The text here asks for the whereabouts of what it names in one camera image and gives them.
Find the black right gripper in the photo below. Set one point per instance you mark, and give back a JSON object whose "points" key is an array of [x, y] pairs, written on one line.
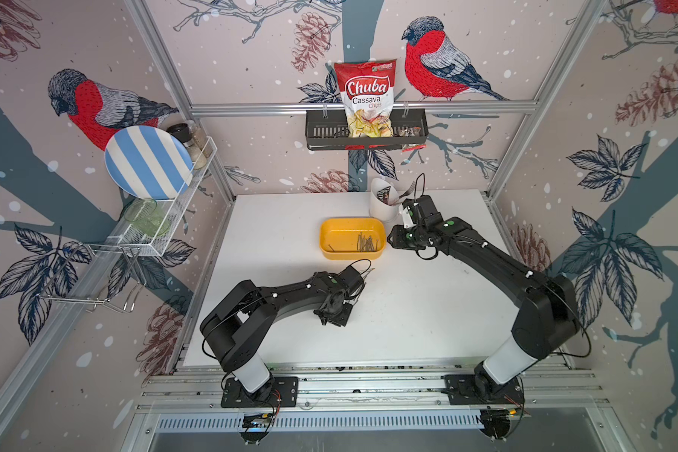
{"points": [[395, 238]]}

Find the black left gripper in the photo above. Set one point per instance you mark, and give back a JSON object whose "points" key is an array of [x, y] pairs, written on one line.
{"points": [[342, 322]]}

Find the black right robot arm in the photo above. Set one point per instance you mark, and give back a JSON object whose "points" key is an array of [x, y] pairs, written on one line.
{"points": [[547, 315]]}

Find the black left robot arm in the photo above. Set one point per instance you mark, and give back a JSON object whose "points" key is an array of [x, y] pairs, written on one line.
{"points": [[234, 331]]}

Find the yellow plastic storage box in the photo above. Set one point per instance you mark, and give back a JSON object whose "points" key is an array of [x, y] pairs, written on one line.
{"points": [[338, 238]]}

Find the white cutlery holder cup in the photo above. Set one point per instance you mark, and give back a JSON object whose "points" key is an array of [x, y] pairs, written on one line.
{"points": [[383, 198]]}

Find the red Chuba chips bag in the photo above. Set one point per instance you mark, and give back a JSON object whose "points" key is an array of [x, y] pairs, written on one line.
{"points": [[367, 93]]}

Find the green glass bowl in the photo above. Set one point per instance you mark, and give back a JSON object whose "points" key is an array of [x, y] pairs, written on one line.
{"points": [[147, 216]]}

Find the dark lid spice jar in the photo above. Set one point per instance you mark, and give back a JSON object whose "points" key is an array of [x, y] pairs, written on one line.
{"points": [[182, 133]]}

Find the blue white striped plate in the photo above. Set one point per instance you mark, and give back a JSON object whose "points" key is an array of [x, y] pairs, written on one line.
{"points": [[149, 163]]}

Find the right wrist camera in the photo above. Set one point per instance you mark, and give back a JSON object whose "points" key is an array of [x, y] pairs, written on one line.
{"points": [[407, 217]]}

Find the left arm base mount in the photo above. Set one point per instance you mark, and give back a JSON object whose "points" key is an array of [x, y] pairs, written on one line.
{"points": [[276, 392]]}

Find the black wall basket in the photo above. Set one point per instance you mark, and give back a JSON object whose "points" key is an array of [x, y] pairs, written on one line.
{"points": [[330, 132]]}

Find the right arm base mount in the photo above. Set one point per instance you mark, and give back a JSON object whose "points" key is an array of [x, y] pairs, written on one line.
{"points": [[466, 389]]}

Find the clear wire dish rack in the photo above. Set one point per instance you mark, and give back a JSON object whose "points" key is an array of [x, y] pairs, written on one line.
{"points": [[136, 256]]}

